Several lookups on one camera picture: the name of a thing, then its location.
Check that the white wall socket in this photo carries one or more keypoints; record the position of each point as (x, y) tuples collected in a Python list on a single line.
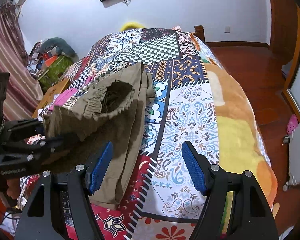
[(227, 29)]

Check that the wooden bed post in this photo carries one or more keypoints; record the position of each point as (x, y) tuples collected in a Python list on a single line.
[(199, 32)]

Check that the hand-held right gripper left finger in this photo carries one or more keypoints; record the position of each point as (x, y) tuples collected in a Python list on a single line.
[(101, 165)]

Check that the brown wooden door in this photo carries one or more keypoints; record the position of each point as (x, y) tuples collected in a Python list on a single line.
[(282, 17)]

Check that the pink cloth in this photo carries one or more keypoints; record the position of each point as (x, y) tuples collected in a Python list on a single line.
[(63, 98)]

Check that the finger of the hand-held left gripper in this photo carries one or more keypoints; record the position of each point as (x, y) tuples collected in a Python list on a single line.
[(22, 127), (35, 148)]

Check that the olive green pants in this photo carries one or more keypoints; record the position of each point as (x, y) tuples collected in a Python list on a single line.
[(125, 130)]

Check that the yellow wooden folding table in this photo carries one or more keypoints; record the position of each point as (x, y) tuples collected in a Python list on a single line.
[(53, 90)]

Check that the green fabric storage box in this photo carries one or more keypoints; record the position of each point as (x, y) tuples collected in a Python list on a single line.
[(56, 68)]

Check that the striped red curtain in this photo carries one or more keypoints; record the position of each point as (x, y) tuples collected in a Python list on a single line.
[(10, 55)]

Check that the orange yellow fleece blanket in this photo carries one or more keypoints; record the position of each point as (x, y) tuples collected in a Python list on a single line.
[(240, 135)]

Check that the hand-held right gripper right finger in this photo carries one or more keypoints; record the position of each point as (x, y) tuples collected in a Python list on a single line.
[(195, 168)]

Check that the patchwork printed bedsheet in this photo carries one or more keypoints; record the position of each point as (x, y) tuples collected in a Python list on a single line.
[(190, 110)]

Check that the yellow foam bed rail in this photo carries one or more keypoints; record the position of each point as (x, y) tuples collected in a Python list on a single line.
[(132, 26)]

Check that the grey green pillow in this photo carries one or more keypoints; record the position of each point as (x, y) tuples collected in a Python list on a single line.
[(57, 43)]

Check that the pink slipper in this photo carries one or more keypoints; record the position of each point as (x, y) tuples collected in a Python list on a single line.
[(292, 123)]

